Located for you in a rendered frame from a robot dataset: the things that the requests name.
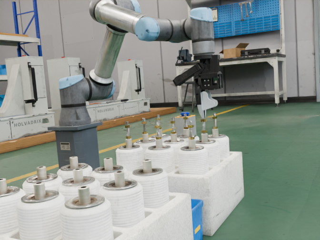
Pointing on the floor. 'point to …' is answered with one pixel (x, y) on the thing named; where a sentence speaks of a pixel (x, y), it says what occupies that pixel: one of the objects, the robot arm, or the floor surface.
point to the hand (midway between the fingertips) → (201, 114)
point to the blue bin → (197, 218)
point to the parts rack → (13, 40)
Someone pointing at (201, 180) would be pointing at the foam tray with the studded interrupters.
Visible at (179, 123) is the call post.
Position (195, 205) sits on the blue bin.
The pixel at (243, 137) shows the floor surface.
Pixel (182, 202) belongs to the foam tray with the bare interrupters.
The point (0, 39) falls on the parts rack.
